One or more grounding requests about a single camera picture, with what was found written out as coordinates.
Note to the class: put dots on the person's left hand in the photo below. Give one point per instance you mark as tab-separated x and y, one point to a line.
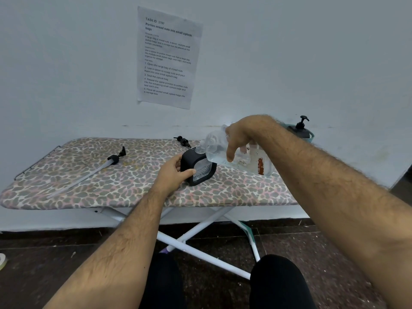
170	178

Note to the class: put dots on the person's right hand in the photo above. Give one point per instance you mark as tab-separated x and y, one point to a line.
248	133

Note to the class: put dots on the black square dispenser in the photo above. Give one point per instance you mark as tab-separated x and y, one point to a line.
188	159
302	132

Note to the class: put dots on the transparent bottle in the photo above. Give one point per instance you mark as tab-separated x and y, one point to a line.
219	151

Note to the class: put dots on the small black pump head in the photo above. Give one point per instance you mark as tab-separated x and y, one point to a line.
302	123
184	142

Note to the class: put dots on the black pump with long tube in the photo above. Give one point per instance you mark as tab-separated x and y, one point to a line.
114	158

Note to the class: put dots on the person's left forearm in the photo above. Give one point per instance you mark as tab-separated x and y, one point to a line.
109	257

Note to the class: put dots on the person's right forearm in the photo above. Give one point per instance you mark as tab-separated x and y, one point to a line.
338	196

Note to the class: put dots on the person's left leg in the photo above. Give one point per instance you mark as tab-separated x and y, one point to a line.
162	284

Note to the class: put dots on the person's leg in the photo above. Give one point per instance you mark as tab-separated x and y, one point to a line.
280	284
162	284

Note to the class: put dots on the person's right leg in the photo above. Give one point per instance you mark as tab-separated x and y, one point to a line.
280	284

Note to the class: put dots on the teal plastic basket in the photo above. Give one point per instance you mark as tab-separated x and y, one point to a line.
311	137

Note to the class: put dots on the leopard print ironing board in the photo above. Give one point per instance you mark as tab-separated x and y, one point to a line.
96	186

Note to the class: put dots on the white ironing board legs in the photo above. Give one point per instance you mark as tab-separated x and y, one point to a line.
202	256

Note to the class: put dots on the printed paper sheet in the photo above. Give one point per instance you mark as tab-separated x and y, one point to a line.
167	57

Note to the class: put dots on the white tape roll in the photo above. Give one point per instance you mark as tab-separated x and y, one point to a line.
2	262

